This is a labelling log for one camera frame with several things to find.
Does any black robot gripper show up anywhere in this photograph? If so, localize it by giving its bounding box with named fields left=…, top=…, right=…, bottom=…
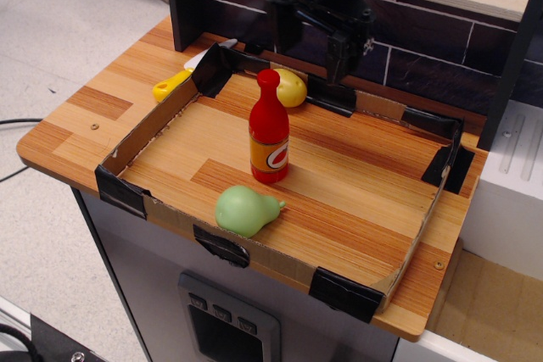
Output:
left=266, top=0, right=375, bottom=84

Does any red hot sauce bottle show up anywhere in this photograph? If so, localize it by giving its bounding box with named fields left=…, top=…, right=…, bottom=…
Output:
left=249, top=69, right=289, bottom=184

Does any cardboard fence with black tape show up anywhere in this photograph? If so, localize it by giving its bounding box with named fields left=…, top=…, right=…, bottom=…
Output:
left=95, top=45, right=481, bottom=336

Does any yellow toy potato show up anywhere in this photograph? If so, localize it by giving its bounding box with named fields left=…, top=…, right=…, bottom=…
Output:
left=274, top=68, right=307, bottom=108

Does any green toy pear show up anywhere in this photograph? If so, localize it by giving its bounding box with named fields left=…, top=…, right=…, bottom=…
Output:
left=215, top=185, right=286, bottom=238

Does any black equipment bottom left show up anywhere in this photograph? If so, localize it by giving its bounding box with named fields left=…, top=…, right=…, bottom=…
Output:
left=1, top=315, right=104, bottom=362

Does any yellow handled toy knife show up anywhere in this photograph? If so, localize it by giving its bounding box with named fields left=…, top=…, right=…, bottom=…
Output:
left=152, top=38, right=239, bottom=103

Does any black cable on floor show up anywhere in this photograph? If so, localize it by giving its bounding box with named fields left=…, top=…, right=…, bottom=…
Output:
left=0, top=118, right=44, bottom=183

